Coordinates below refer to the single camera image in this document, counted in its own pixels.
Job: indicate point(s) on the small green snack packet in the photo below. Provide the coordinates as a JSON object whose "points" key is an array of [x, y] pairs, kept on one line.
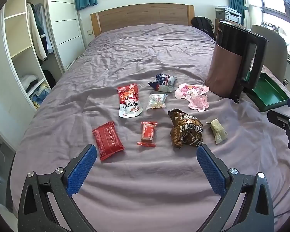
{"points": [[218, 131]]}

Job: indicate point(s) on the black rose electric kettle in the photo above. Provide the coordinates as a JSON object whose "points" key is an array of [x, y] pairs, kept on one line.
{"points": [[222, 72]]}

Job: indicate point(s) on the brown crinkled snack bag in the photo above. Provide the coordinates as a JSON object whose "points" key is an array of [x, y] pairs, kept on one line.
{"points": [[184, 129]]}

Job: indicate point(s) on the bed with purple sheet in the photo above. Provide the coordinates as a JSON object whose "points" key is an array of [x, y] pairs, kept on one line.
{"points": [[145, 53]]}

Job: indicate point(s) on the clear candy packet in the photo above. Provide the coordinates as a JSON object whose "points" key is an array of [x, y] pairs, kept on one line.
{"points": [[156, 101]]}

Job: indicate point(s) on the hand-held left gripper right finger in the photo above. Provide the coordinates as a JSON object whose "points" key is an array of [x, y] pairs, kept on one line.
{"points": [[211, 171]]}

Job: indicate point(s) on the blue white snack bag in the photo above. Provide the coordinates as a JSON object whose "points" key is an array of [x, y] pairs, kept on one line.
{"points": [[163, 82]]}

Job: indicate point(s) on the white open wardrobe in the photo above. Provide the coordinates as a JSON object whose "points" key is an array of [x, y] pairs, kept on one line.
{"points": [[17, 46]]}

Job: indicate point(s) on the pink cartoon snack packet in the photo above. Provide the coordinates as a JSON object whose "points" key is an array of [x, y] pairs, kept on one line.
{"points": [[193, 95]]}

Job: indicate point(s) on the red white snack pouch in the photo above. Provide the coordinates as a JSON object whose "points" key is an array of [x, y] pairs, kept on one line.
{"points": [[129, 101]]}

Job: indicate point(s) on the red snack packet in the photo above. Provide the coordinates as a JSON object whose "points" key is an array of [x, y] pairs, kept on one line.
{"points": [[108, 141]]}

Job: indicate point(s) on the grey printer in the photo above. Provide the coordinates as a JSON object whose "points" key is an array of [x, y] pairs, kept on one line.
{"points": [[228, 13]]}

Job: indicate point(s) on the beige chair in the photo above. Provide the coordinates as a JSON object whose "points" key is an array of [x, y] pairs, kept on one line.
{"points": [[275, 46]]}

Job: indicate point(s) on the black bag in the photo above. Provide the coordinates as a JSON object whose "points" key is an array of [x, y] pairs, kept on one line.
{"points": [[49, 77]]}

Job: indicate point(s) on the wooden cabinet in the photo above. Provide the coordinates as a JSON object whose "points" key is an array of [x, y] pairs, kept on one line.
{"points": [[217, 29]]}

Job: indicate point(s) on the black backpack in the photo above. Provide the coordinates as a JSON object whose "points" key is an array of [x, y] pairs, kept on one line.
{"points": [[202, 25]]}

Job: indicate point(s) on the green tray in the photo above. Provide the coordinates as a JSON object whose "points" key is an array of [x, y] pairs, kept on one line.
{"points": [[268, 94]]}

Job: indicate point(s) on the wooden headboard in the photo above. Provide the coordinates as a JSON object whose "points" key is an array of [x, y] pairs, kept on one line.
{"points": [[145, 15]]}

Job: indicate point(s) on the wall socket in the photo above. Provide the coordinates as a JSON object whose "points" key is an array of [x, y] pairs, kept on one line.
{"points": [[90, 32]]}

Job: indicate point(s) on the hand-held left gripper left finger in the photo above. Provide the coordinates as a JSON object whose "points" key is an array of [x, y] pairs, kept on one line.
{"points": [[81, 171]]}

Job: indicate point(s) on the folded clothes pile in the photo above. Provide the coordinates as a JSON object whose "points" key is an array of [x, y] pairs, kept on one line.
{"points": [[30, 81]]}

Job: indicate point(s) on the white hanging jacket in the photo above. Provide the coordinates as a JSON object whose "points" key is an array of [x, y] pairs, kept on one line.
{"points": [[37, 36]]}

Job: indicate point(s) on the small red brown snack bar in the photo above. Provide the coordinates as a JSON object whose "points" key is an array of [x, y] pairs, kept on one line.
{"points": [[147, 133]]}

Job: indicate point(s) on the dark hanging jacket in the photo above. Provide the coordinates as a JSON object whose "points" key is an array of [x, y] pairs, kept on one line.
{"points": [[45, 29]]}

